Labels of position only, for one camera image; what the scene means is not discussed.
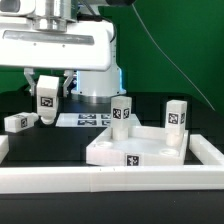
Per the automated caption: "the white square tabletop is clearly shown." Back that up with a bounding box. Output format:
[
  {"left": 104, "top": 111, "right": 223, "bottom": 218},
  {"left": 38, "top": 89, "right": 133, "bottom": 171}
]
[{"left": 86, "top": 126, "right": 188, "bottom": 166}]

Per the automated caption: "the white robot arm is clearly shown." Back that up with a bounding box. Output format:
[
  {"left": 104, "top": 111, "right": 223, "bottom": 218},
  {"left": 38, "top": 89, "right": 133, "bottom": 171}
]
[{"left": 0, "top": 0, "right": 136, "bottom": 102}]

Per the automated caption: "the white obstacle fence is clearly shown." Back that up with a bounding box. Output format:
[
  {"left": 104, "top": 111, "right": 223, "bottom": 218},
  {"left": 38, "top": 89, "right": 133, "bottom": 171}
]
[{"left": 0, "top": 133, "right": 224, "bottom": 195}]

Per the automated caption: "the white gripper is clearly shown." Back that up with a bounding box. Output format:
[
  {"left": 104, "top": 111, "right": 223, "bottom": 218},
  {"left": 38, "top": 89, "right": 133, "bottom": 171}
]
[{"left": 0, "top": 16, "right": 114, "bottom": 97}]

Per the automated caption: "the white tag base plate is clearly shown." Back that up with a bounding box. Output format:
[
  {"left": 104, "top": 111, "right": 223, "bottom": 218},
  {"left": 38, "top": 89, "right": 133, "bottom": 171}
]
[{"left": 55, "top": 112, "right": 142, "bottom": 128}]

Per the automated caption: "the grey thin cable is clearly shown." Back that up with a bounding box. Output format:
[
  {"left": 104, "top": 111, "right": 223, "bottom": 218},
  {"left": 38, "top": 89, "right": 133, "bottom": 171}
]
[{"left": 131, "top": 3, "right": 215, "bottom": 111}]

